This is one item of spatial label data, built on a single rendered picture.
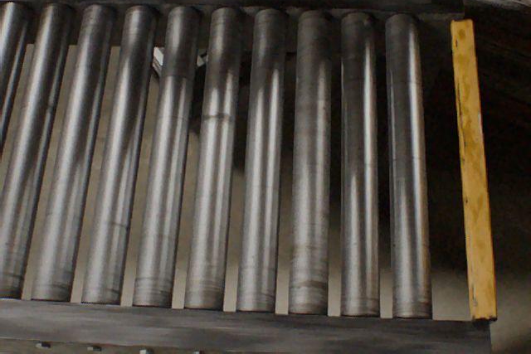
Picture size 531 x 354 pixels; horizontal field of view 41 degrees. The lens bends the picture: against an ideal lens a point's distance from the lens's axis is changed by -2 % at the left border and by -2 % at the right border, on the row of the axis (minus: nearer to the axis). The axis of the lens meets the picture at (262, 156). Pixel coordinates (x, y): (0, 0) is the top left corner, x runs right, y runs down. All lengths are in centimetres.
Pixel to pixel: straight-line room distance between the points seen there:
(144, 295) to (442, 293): 99
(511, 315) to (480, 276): 88
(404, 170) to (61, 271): 46
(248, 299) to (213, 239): 9
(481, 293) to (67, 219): 53
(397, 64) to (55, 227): 52
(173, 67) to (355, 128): 27
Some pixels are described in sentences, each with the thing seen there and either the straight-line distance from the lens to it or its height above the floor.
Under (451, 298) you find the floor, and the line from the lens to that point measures 177.
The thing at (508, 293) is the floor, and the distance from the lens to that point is 181.
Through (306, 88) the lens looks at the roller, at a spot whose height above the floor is 80.
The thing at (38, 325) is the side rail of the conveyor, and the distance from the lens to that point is 93.
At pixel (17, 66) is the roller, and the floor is 78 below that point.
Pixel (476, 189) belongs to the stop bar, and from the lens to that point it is 95.
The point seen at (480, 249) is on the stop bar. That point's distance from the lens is 92.
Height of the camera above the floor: 167
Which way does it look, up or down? 65 degrees down
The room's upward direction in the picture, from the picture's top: 2 degrees counter-clockwise
